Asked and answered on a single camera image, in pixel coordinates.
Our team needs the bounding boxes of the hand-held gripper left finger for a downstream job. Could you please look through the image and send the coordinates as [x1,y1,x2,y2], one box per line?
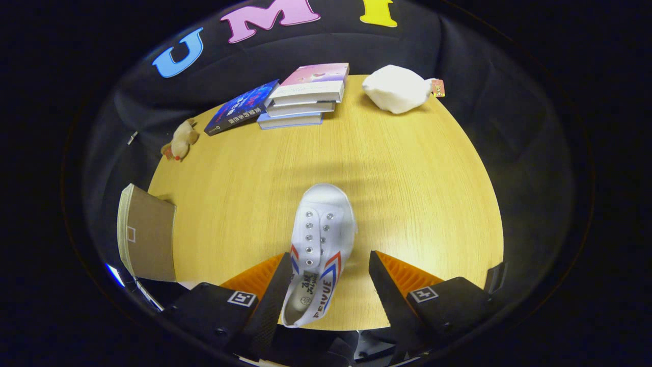
[163,251,293,360]

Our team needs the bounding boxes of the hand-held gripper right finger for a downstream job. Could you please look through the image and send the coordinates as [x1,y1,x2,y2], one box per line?
[368,250,507,352]

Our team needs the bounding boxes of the white canvas shoe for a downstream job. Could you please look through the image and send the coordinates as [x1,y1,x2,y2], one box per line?
[281,183,357,328]

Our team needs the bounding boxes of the tan plush toy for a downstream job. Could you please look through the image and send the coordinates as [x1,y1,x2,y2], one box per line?
[160,118,200,162]

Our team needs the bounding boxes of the dark blue book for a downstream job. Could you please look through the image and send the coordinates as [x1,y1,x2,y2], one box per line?
[204,79,280,137]

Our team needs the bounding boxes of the light blue cover book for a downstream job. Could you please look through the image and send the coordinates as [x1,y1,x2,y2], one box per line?
[256,112,324,130]

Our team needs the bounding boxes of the white cover book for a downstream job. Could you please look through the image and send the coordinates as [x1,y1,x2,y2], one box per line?
[265,101,337,118]

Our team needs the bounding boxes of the white plush toy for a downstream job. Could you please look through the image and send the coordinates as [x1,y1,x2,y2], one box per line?
[362,65,446,115]

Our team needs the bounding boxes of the black backdrop cloth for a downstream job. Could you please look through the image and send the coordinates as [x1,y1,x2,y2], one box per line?
[84,0,576,306]

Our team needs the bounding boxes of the pink cover book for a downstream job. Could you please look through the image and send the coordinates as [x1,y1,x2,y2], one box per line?
[268,63,350,106]

